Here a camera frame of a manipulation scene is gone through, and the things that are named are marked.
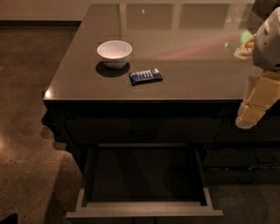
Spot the drawer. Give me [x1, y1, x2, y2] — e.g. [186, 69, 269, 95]
[202, 148, 280, 167]
[66, 146, 223, 224]
[215, 116, 280, 142]
[65, 117, 221, 144]

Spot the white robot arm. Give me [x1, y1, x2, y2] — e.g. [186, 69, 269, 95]
[234, 7, 280, 130]

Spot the blue snack packet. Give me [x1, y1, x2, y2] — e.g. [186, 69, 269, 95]
[129, 68, 163, 86]

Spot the dark cabinet counter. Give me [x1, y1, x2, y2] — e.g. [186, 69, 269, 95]
[40, 3, 280, 224]

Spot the white ceramic bowl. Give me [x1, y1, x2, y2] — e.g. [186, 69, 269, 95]
[96, 40, 132, 69]

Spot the dark object at corner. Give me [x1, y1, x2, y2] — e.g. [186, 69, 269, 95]
[0, 213, 18, 224]

